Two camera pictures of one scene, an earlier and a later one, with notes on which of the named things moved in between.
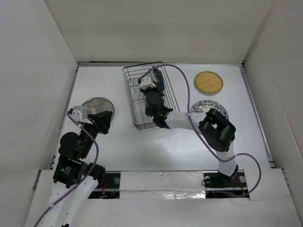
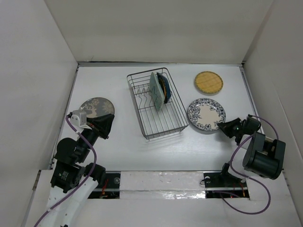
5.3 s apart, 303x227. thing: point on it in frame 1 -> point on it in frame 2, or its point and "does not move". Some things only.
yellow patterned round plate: x=157 y=76 -> x=163 y=88
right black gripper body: x=148 y=90 -> x=239 y=129
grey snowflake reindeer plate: x=98 y=104 does not move
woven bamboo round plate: x=208 y=83 does not move
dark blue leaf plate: x=161 y=81 -> x=166 y=84
